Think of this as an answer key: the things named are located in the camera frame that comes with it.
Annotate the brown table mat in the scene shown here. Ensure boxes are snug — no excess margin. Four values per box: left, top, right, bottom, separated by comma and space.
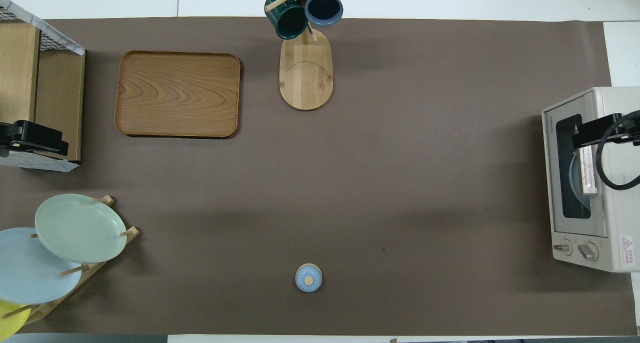
0, 17, 638, 336

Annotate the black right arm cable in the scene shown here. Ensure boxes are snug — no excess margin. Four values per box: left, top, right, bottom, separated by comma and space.
595, 112, 640, 191

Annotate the beige toaster oven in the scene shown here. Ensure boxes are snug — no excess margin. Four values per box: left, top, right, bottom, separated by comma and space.
541, 86, 640, 273

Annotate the wooden mug tree stand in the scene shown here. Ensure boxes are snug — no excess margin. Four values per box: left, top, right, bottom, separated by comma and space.
265, 0, 346, 112

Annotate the wooden serving tray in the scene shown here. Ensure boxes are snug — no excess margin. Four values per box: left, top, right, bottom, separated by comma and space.
114, 50, 242, 139

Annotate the pale green plate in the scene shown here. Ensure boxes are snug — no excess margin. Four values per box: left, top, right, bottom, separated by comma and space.
35, 193, 128, 264

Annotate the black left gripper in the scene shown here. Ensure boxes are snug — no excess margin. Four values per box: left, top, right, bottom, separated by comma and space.
0, 120, 69, 158

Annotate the dark green mug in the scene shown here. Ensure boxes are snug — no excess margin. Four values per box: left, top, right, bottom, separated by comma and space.
264, 0, 309, 40

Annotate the wooden shelf with wire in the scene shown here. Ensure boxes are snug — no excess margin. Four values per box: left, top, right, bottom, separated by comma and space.
0, 0, 86, 173

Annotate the light blue plate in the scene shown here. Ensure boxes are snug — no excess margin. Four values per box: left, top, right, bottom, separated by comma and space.
569, 150, 592, 209
0, 227, 83, 305

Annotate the wooden shelf unit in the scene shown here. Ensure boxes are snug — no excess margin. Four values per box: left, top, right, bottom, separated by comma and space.
0, 20, 86, 164

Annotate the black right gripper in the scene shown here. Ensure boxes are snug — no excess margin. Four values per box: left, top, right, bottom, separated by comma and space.
572, 112, 640, 150

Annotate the wooden plate rack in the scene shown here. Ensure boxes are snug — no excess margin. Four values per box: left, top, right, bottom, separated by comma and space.
22, 195, 140, 326

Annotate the blue mug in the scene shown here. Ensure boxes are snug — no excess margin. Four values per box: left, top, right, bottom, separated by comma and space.
304, 0, 344, 28

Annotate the yellow plate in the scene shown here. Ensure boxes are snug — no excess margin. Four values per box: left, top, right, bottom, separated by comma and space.
0, 299, 31, 340

